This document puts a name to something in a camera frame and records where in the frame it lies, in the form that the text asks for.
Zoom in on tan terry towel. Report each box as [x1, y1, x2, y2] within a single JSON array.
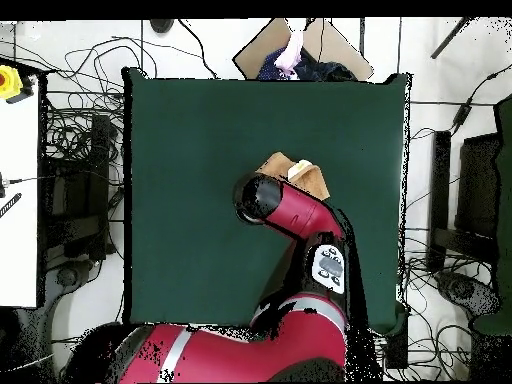
[[255, 151, 331, 201]]

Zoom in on dark green table cloth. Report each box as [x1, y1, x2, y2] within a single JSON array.
[[121, 65, 413, 337]]

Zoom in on dark blue clothes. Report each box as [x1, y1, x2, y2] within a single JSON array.
[[256, 46, 358, 82]]

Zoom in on brown cardboard box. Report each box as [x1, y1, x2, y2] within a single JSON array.
[[232, 17, 375, 82]]

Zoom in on pink cloth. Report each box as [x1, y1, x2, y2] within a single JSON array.
[[274, 29, 306, 79]]

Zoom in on black table leg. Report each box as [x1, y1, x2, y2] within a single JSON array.
[[385, 331, 409, 369]]

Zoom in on black power adapter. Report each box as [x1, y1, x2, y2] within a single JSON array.
[[450, 102, 472, 131]]

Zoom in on white desk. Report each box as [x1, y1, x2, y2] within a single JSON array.
[[0, 59, 41, 309]]

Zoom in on dark green fabric cover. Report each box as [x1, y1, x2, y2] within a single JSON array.
[[471, 93, 512, 337]]

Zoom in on black rod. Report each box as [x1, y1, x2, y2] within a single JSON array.
[[430, 16, 475, 60]]

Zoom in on yellow emergency stop button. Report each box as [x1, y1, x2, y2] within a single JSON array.
[[0, 64, 36, 105]]

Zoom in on black cable tangle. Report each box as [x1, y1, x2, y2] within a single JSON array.
[[39, 35, 161, 185], [399, 227, 481, 381]]

